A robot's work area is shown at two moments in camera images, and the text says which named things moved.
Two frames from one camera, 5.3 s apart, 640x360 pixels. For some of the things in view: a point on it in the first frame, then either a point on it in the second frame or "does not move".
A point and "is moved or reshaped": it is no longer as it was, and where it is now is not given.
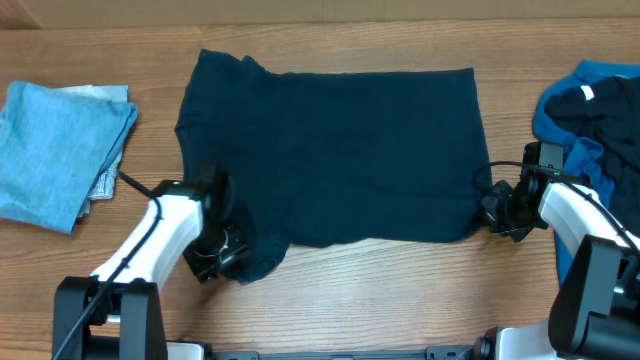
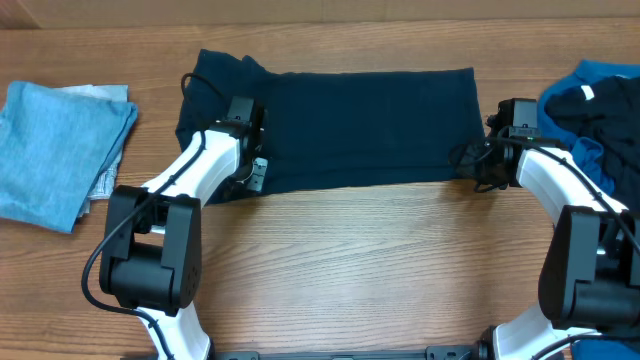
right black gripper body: x=498 y=211 → x=480 y=167
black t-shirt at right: x=607 y=113 does not move
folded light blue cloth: x=56 y=146 does not move
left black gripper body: x=217 y=250 → x=252 y=179
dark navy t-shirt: x=335 y=158 is moved or reshaped
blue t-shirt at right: x=581 y=156 does not move
